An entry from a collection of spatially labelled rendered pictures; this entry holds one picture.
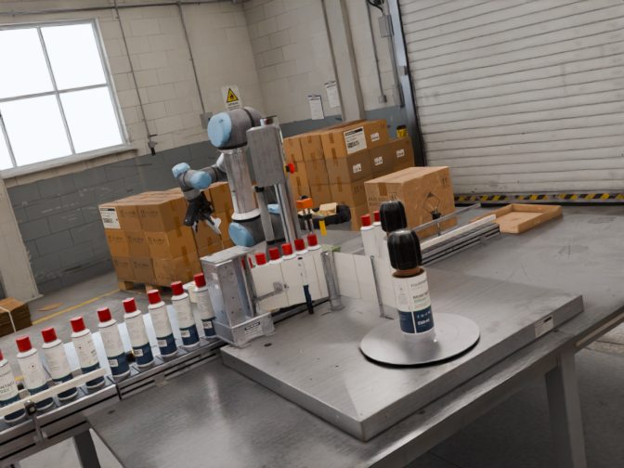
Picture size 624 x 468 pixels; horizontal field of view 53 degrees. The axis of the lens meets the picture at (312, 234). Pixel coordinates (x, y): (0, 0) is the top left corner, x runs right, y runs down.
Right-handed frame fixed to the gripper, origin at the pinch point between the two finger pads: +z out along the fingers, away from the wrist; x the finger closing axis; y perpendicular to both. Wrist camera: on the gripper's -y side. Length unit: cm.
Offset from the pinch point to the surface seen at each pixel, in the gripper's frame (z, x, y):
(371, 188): 0, -67, 40
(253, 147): -57, -70, -25
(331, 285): -17, -97, -45
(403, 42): 71, 105, 453
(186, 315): -27, -65, -75
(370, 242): -8, -91, -10
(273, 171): -48, -75, -26
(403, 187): -3, -85, 35
